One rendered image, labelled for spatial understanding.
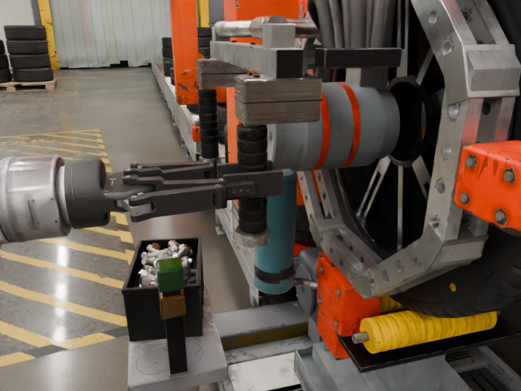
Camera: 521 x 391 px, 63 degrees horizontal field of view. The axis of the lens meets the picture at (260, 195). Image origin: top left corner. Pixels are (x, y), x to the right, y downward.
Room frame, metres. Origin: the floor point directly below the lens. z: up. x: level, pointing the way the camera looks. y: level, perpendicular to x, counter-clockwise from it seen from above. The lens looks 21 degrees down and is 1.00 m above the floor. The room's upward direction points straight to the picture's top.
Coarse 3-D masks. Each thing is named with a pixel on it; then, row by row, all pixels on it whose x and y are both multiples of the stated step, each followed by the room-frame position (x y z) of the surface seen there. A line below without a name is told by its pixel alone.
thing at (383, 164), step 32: (416, 32) 0.74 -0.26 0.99; (416, 64) 0.74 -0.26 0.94; (416, 96) 0.76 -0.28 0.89; (416, 128) 1.00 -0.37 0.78; (512, 128) 0.49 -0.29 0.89; (384, 160) 0.77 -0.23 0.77; (416, 160) 0.68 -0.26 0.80; (352, 192) 0.87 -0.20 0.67; (384, 192) 0.79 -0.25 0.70; (416, 192) 0.90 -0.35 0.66; (384, 224) 0.80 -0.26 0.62; (416, 224) 0.81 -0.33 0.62; (384, 256) 0.70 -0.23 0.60
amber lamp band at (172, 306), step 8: (160, 296) 0.56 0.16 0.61; (168, 296) 0.56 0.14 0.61; (176, 296) 0.56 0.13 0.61; (184, 296) 0.56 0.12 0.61; (160, 304) 0.55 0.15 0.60; (168, 304) 0.56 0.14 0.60; (176, 304) 0.56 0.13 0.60; (184, 304) 0.56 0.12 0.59; (160, 312) 0.56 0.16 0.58; (168, 312) 0.56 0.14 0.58; (176, 312) 0.56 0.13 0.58; (184, 312) 0.56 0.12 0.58
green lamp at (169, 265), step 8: (160, 264) 0.57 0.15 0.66; (168, 264) 0.57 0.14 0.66; (176, 264) 0.57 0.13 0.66; (160, 272) 0.55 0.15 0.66; (168, 272) 0.56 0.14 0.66; (176, 272) 0.56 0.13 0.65; (160, 280) 0.55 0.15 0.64; (168, 280) 0.56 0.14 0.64; (176, 280) 0.56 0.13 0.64; (160, 288) 0.55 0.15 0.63; (168, 288) 0.56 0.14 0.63; (176, 288) 0.56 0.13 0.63
